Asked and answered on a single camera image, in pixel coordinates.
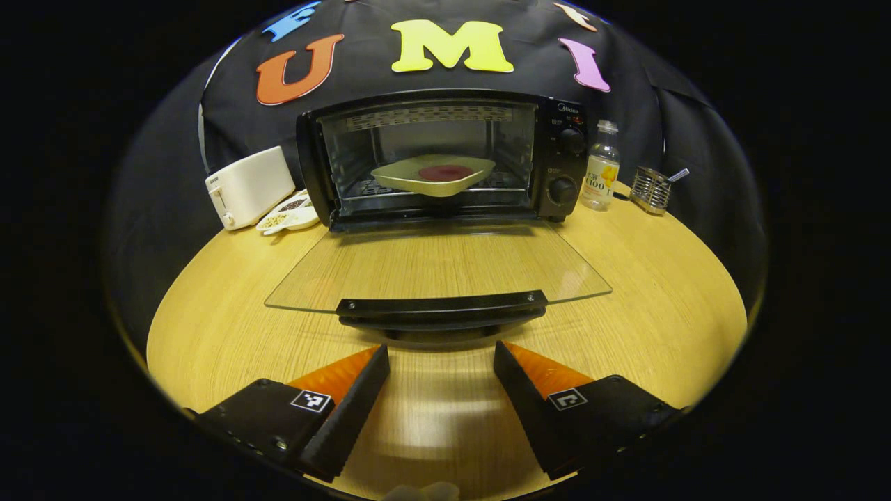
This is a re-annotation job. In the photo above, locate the black electric oven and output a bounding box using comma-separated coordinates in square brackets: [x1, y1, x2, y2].
[265, 88, 613, 342]

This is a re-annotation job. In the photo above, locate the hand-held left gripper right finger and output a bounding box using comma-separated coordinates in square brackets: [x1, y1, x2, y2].
[493, 340, 686, 481]

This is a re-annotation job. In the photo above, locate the white square plate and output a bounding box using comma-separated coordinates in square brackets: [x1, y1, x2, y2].
[370, 154, 497, 198]

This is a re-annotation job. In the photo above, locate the white divided dish with grains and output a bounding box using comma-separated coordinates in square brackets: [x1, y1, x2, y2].
[255, 191, 321, 236]

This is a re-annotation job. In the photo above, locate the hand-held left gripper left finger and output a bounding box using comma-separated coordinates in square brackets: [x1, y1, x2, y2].
[195, 344, 391, 483]

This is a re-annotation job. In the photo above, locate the pink round food slice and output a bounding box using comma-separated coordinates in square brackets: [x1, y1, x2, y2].
[418, 164, 475, 182]

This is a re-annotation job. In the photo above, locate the white toaster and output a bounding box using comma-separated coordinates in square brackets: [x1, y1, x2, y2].
[205, 145, 297, 231]

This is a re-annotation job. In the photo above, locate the metal wire utensil holder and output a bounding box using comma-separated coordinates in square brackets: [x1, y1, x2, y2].
[630, 166, 672, 215]

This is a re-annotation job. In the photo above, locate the clear bottle with yellow label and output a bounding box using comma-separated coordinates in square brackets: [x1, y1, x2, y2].
[580, 120, 621, 212]

